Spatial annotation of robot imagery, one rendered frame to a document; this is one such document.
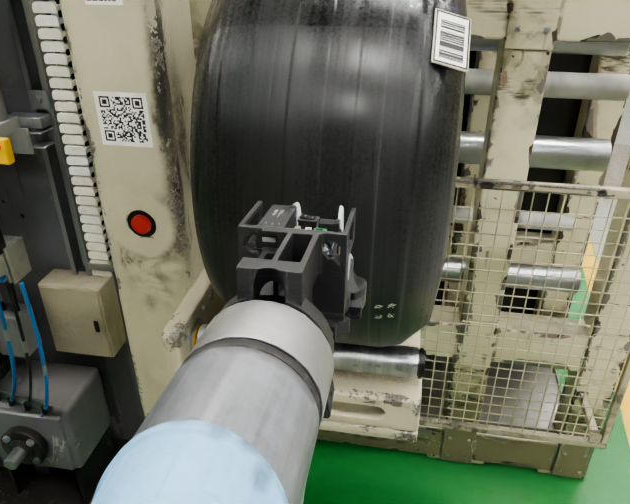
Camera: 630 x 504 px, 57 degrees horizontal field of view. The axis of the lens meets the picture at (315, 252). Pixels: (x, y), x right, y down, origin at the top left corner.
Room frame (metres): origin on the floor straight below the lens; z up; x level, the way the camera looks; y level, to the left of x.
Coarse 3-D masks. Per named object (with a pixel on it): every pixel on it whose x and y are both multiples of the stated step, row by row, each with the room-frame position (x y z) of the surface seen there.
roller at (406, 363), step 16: (336, 352) 0.65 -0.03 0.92; (352, 352) 0.65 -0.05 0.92; (368, 352) 0.65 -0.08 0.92; (384, 352) 0.65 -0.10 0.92; (400, 352) 0.64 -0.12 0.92; (416, 352) 0.64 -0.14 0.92; (336, 368) 0.65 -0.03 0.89; (352, 368) 0.64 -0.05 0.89; (368, 368) 0.64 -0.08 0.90; (384, 368) 0.63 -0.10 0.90; (400, 368) 0.63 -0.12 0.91; (416, 368) 0.63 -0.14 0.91
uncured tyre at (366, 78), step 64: (256, 0) 0.65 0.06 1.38; (320, 0) 0.63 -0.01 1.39; (384, 0) 0.63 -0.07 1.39; (448, 0) 0.65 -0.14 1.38; (256, 64) 0.59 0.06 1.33; (320, 64) 0.58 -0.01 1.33; (384, 64) 0.58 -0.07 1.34; (192, 128) 0.61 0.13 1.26; (256, 128) 0.56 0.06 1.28; (320, 128) 0.55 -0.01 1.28; (384, 128) 0.54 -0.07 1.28; (448, 128) 0.56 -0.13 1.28; (192, 192) 0.59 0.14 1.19; (256, 192) 0.54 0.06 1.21; (320, 192) 0.53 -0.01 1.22; (384, 192) 0.52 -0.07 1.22; (448, 192) 0.55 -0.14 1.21; (384, 256) 0.52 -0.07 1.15
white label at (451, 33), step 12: (444, 12) 0.62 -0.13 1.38; (444, 24) 0.61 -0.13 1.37; (456, 24) 0.61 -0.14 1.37; (468, 24) 0.62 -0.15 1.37; (444, 36) 0.60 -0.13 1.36; (456, 36) 0.60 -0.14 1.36; (468, 36) 0.61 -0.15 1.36; (432, 48) 0.59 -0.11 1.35; (444, 48) 0.59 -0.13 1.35; (456, 48) 0.59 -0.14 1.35; (468, 48) 0.60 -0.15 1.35; (432, 60) 0.58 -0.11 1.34; (444, 60) 0.58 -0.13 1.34; (456, 60) 0.59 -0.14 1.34; (468, 60) 0.59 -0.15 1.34
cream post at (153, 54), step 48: (144, 0) 0.76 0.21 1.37; (96, 48) 0.78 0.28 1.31; (144, 48) 0.77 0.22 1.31; (192, 48) 0.88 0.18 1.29; (96, 144) 0.78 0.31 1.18; (144, 192) 0.77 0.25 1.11; (144, 240) 0.77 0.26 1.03; (192, 240) 0.80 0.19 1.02; (144, 288) 0.78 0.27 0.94; (144, 336) 0.78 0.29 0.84; (144, 384) 0.78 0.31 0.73
